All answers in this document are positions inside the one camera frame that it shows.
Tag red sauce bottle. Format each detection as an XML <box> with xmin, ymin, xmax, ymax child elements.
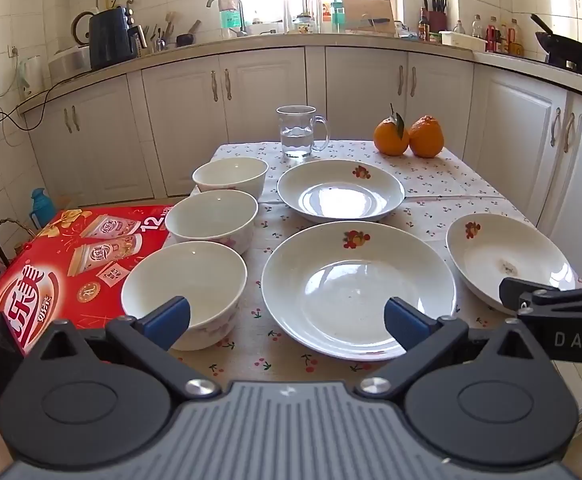
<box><xmin>486</xmin><ymin>16</ymin><xmax>502</xmax><ymax>53</ymax></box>

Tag cherry print tablecloth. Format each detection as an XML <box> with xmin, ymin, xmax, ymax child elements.
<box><xmin>168</xmin><ymin>139</ymin><xmax>582</xmax><ymax>393</ymax></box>

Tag white kitchen cabinets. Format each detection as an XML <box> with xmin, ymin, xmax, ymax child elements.
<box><xmin>21</xmin><ymin>45</ymin><xmax>582</xmax><ymax>281</ymax></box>

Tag black wok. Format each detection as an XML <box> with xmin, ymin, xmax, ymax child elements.
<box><xmin>530</xmin><ymin>13</ymin><xmax>582</xmax><ymax>68</ymax></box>

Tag metal faucet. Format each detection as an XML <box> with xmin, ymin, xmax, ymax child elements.
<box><xmin>206</xmin><ymin>0</ymin><xmax>248</xmax><ymax>37</ymax></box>

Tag teal thermos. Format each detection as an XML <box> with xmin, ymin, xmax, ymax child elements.
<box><xmin>30</xmin><ymin>187</ymin><xmax>56</xmax><ymax>228</ymax></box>

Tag bumpy orange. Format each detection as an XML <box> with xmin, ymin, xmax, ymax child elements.
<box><xmin>408</xmin><ymin>115</ymin><xmax>445</xmax><ymax>159</ymax></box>

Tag yellow oil bottle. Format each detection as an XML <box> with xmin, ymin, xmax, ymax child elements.
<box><xmin>508</xmin><ymin>17</ymin><xmax>526</xmax><ymax>57</ymax></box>

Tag orange with green leaf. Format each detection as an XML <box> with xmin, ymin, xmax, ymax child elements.
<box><xmin>374</xmin><ymin>104</ymin><xmax>411</xmax><ymax>157</ymax></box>

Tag utensil holder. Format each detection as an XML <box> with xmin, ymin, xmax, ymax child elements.
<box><xmin>141</xmin><ymin>10</ymin><xmax>172</xmax><ymax>53</ymax></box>

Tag dish soap bottle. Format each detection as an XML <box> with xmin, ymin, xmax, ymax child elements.
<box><xmin>218</xmin><ymin>0</ymin><xmax>242</xmax><ymax>31</ymax></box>

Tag knife block with knives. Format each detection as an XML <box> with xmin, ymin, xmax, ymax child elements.
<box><xmin>423</xmin><ymin>0</ymin><xmax>449</xmax><ymax>33</ymax></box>

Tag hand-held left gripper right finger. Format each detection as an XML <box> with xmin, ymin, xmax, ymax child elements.
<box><xmin>356</xmin><ymin>296</ymin><xmax>542</xmax><ymax>401</ymax></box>

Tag white plate fruit print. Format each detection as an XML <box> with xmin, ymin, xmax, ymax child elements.
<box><xmin>276</xmin><ymin>159</ymin><xmax>406</xmax><ymax>224</ymax></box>
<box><xmin>445</xmin><ymin>212</ymin><xmax>576</xmax><ymax>317</ymax></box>
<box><xmin>261</xmin><ymin>220</ymin><xmax>458</xmax><ymax>362</ymax></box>

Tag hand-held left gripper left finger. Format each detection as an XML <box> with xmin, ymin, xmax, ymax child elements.
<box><xmin>36</xmin><ymin>296</ymin><xmax>222</xmax><ymax>401</ymax></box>

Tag glass jar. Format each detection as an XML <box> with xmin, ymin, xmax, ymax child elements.
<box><xmin>292</xmin><ymin>12</ymin><xmax>317</xmax><ymax>35</ymax></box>

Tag red printed carton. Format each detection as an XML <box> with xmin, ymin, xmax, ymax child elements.
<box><xmin>0</xmin><ymin>203</ymin><xmax>177</xmax><ymax>401</ymax></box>

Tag wooden cutting board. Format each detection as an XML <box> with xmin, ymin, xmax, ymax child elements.
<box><xmin>332</xmin><ymin>0</ymin><xmax>398</xmax><ymax>36</ymax></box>

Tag dark air fryer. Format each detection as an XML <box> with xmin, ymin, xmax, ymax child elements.
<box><xmin>88</xmin><ymin>6</ymin><xmax>139</xmax><ymax>72</ymax></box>

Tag clear glass mug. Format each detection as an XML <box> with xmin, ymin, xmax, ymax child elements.
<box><xmin>276</xmin><ymin>105</ymin><xmax>331</xmax><ymax>160</ymax></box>

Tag small black pot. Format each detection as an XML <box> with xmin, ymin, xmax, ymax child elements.
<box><xmin>176</xmin><ymin>20</ymin><xmax>203</xmax><ymax>47</ymax></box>

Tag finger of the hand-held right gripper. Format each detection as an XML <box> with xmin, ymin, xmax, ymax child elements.
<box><xmin>499</xmin><ymin>276</ymin><xmax>582</xmax><ymax>317</ymax></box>

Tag white plastic container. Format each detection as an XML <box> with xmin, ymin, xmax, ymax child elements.
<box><xmin>439</xmin><ymin>30</ymin><xmax>488</xmax><ymax>52</ymax></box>

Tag white electric kettle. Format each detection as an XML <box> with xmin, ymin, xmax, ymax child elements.
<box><xmin>18</xmin><ymin>55</ymin><xmax>46</xmax><ymax>97</ymax></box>

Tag white rice cooker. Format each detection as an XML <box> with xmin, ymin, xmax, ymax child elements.
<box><xmin>47</xmin><ymin>45</ymin><xmax>92</xmax><ymax>83</ymax></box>

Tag white ceramic bowl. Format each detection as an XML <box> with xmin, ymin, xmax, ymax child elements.
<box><xmin>121</xmin><ymin>241</ymin><xmax>248</xmax><ymax>352</ymax></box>
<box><xmin>192</xmin><ymin>156</ymin><xmax>270</xmax><ymax>201</ymax></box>
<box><xmin>164</xmin><ymin>189</ymin><xmax>260</xmax><ymax>257</ymax></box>

